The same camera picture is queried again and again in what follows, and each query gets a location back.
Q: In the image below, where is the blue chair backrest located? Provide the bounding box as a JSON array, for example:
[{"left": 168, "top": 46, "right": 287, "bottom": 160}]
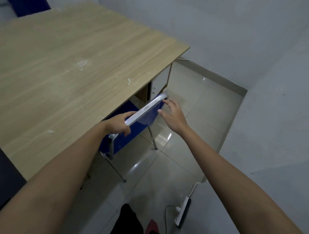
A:
[{"left": 8, "top": 0, "right": 51, "bottom": 18}]

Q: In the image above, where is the dark seat cushion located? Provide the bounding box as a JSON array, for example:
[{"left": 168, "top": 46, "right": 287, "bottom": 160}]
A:
[{"left": 0, "top": 148, "right": 27, "bottom": 211}]

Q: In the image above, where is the person's left hand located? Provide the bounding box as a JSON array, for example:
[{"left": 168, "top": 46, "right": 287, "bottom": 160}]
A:
[{"left": 104, "top": 111, "right": 138, "bottom": 137}]

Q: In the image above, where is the white desk drawer cabinet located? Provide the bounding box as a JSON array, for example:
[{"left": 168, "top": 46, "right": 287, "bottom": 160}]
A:
[{"left": 134, "top": 63, "right": 173, "bottom": 103}]

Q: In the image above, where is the white power strip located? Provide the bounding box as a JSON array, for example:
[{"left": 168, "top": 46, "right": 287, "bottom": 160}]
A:
[{"left": 174, "top": 196, "right": 192, "bottom": 228}]

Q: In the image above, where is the red slipper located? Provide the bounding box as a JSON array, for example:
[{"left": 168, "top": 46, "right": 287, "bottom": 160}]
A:
[{"left": 145, "top": 219, "right": 161, "bottom": 234}]

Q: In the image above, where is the blue chair with chrome frame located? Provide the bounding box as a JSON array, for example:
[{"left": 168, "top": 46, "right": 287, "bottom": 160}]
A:
[{"left": 80, "top": 93, "right": 169, "bottom": 191}]

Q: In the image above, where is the person's right hand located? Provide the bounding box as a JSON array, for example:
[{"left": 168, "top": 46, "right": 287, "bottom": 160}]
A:
[{"left": 158, "top": 99, "right": 190, "bottom": 135}]

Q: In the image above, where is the black cable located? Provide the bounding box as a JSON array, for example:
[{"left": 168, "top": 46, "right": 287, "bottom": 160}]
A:
[{"left": 165, "top": 204, "right": 178, "bottom": 225}]

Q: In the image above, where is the white power strip cable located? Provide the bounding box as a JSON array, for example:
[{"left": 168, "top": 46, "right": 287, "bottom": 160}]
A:
[{"left": 187, "top": 182, "right": 202, "bottom": 199}]

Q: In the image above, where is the person's right forearm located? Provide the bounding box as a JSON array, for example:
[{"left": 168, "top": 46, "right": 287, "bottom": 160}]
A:
[{"left": 179, "top": 125, "right": 305, "bottom": 234}]

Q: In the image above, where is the person's left forearm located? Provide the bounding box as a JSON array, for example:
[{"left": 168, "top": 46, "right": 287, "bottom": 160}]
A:
[{"left": 0, "top": 121, "right": 111, "bottom": 234}]

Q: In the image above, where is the person's black trouser leg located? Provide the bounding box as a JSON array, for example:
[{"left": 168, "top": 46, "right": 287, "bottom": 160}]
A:
[{"left": 110, "top": 204, "right": 144, "bottom": 234}]

